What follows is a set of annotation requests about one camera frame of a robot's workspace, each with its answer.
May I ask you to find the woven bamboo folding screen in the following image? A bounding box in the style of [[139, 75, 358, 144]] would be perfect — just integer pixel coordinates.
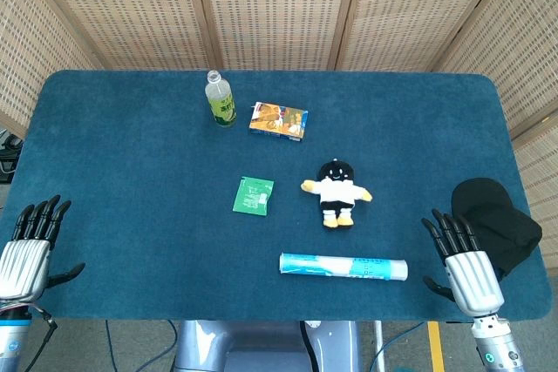
[[0, 0, 558, 255]]

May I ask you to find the grey robot torso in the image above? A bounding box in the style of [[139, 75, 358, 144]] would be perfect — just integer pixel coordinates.
[[173, 319, 364, 372]]

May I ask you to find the blue cable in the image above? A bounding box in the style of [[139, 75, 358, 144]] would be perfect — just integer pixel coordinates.
[[104, 320, 180, 372]]

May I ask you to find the black-headed plush doll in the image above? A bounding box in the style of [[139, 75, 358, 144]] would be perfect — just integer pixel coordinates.
[[299, 159, 374, 229]]

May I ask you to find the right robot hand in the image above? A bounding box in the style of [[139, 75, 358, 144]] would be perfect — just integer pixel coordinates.
[[420, 208, 506, 317]]

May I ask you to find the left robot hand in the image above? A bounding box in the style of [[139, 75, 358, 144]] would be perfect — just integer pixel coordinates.
[[0, 194, 86, 304]]

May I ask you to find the black equipment behind screen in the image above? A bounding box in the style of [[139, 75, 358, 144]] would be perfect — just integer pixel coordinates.
[[0, 127, 25, 185]]

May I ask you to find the white table leg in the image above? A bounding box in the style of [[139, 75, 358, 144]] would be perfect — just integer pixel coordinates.
[[372, 320, 387, 372]]

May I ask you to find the green sachet packet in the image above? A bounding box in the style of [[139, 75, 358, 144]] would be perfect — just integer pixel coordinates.
[[232, 176, 276, 218]]

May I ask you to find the black baseball cap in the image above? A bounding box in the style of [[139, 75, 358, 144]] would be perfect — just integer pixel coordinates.
[[450, 177, 543, 282]]

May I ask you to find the blue and white plastic tube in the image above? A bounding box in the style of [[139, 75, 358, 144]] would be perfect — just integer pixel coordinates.
[[278, 252, 410, 281]]

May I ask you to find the blue table mat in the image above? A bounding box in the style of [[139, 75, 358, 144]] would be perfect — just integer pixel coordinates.
[[1, 69, 554, 322]]

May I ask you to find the black cable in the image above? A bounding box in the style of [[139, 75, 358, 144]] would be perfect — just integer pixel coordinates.
[[297, 321, 318, 372]]

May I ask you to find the clear plastic drink bottle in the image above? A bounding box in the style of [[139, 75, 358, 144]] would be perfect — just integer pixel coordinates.
[[204, 70, 238, 129]]

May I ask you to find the orange and blue snack box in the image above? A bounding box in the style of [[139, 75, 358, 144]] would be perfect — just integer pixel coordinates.
[[248, 101, 310, 143]]

